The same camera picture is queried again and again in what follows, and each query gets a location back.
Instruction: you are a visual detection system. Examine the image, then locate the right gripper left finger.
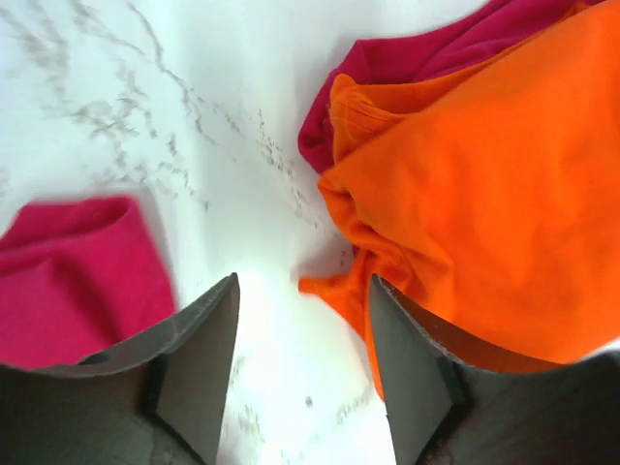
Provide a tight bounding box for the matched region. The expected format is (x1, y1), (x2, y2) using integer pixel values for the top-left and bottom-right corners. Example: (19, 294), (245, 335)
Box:
(1, 275), (240, 464)

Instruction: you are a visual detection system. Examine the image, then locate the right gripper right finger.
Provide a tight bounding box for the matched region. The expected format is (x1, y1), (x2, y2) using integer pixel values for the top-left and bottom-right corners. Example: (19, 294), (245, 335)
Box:
(369, 276), (619, 464)

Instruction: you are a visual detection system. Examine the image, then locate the magenta t shirt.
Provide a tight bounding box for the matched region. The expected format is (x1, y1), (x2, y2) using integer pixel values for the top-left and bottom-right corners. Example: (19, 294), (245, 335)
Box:
(1, 196), (176, 370)
(297, 0), (596, 173)

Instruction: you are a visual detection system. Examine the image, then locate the orange folded t shirt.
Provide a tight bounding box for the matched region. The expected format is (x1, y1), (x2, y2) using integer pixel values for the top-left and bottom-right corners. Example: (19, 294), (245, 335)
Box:
(297, 0), (620, 401)

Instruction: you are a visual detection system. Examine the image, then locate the folded magenta t shirt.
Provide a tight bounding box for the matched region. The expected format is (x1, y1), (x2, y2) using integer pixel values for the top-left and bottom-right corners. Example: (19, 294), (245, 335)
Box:
(297, 0), (596, 173)

